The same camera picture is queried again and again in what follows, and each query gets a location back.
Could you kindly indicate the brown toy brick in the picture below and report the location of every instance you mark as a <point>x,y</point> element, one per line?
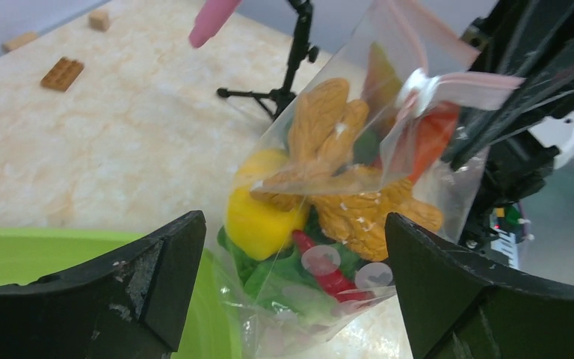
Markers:
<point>62,75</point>

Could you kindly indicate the orange toy pastry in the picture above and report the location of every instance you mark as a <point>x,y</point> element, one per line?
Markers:
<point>351,204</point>

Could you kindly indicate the red toy chili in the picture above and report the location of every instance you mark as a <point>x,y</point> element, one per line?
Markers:
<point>323,263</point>

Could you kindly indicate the tan block at wall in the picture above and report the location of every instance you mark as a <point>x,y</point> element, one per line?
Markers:
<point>19,41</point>

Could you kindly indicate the tan wooden block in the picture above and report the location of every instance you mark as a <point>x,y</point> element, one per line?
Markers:
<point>99,20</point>

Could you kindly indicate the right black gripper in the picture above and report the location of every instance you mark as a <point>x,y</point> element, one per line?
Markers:
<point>533,40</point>

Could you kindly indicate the orange toy carrot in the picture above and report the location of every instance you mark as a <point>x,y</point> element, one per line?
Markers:
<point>433,135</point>

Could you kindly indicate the clear zip top bag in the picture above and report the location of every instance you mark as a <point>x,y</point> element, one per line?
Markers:
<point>433,65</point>

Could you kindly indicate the green toy lettuce leaf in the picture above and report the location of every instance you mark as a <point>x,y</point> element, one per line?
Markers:
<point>280,287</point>

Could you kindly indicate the green plastic bowl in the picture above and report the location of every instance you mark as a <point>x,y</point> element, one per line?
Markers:
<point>29,253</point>

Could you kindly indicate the yellow toy lemon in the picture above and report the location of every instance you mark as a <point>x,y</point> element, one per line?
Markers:
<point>258,228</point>

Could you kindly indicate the orange toy fruit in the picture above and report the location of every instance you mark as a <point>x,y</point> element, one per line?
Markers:
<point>380,90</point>

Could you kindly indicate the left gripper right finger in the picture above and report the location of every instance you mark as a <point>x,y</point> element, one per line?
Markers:
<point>456,303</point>

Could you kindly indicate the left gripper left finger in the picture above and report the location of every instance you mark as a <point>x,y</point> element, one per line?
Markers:
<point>131,302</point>

